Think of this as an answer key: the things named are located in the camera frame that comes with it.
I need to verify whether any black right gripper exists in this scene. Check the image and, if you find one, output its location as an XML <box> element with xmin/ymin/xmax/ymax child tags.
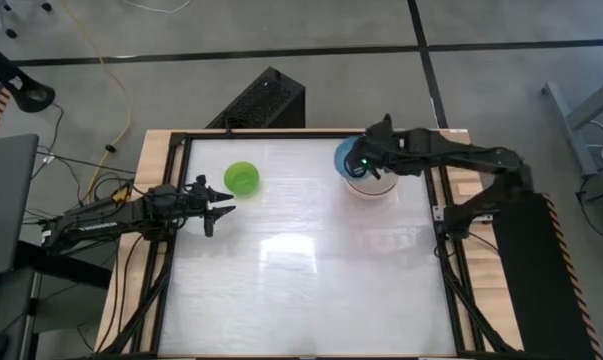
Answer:
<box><xmin>345</xmin><ymin>122</ymin><xmax>410</xmax><ymax>181</ymax></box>

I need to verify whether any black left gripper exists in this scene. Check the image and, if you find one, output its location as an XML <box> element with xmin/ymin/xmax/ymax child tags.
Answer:
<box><xmin>180</xmin><ymin>174</ymin><xmax>236</xmax><ymax>237</ymax></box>

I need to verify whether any grey bowl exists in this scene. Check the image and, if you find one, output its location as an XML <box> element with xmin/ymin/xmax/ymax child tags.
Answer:
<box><xmin>351</xmin><ymin>172</ymin><xmax>396</xmax><ymax>195</ymax></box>

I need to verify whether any small blue bowl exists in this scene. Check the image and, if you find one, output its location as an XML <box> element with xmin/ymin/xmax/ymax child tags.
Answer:
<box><xmin>333</xmin><ymin>135</ymin><xmax>368</xmax><ymax>179</ymax></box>

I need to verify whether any small green bowl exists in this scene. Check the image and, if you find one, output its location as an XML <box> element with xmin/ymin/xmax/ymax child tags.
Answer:
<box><xmin>223</xmin><ymin>160</ymin><xmax>261</xmax><ymax>197</ymax></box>

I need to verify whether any black perforated tower box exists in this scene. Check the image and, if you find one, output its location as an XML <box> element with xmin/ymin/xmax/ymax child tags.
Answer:
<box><xmin>205</xmin><ymin>66</ymin><xmax>306</xmax><ymax>130</ymax></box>

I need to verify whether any white tabletop sheet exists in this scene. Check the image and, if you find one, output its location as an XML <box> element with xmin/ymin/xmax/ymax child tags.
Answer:
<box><xmin>158</xmin><ymin>137</ymin><xmax>457</xmax><ymax>357</ymax></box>

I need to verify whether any black platform with hazard stripes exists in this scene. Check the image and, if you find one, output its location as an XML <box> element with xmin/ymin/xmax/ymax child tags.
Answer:
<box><xmin>484</xmin><ymin>191</ymin><xmax>603</xmax><ymax>360</ymax></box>

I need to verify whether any grey laptop lid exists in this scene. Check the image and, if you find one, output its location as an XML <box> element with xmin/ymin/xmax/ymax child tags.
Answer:
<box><xmin>0</xmin><ymin>133</ymin><xmax>40</xmax><ymax>277</ymax></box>

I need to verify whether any grey metal table leg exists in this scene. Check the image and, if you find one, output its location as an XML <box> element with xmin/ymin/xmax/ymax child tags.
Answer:
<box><xmin>540</xmin><ymin>69</ymin><xmax>603</xmax><ymax>177</ymax></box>

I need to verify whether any black stand foot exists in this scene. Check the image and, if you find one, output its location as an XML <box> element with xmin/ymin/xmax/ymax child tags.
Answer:
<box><xmin>0</xmin><ymin>35</ymin><xmax>57</xmax><ymax>114</ymax></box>

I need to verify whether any office chair base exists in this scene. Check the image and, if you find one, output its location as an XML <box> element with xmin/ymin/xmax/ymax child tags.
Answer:
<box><xmin>0</xmin><ymin>0</ymin><xmax>54</xmax><ymax>40</ymax></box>

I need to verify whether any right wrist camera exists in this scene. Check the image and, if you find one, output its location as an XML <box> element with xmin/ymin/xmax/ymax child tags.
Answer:
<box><xmin>359</xmin><ymin>148</ymin><xmax>383</xmax><ymax>171</ymax></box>

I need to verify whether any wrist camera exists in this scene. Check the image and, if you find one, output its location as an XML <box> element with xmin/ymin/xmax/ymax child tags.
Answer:
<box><xmin>186</xmin><ymin>174</ymin><xmax>210</xmax><ymax>199</ymax></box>
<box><xmin>359</xmin><ymin>148</ymin><xmax>383</xmax><ymax>171</ymax></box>

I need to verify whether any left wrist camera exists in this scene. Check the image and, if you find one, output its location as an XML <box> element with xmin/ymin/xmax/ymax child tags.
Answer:
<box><xmin>186</xmin><ymin>174</ymin><xmax>210</xmax><ymax>199</ymax></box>

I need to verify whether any black metal table frame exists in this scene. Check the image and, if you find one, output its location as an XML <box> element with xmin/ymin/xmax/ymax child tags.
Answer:
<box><xmin>100</xmin><ymin>129</ymin><xmax>525</xmax><ymax>360</ymax></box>

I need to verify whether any black floor cable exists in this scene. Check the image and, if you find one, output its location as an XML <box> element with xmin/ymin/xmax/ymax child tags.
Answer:
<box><xmin>34</xmin><ymin>102</ymin><xmax>137</xmax><ymax>177</ymax></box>

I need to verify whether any yellow cable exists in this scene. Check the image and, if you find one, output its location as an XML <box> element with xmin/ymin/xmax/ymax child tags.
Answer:
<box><xmin>59</xmin><ymin>0</ymin><xmax>133</xmax><ymax>201</ymax></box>

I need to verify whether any thin white floor cable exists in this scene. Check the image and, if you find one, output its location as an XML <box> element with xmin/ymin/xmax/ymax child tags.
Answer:
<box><xmin>123</xmin><ymin>0</ymin><xmax>190</xmax><ymax>15</ymax></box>

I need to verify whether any black cable loop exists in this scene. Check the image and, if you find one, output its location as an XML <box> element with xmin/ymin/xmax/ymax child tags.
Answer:
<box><xmin>575</xmin><ymin>167</ymin><xmax>603</xmax><ymax>244</ymax></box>

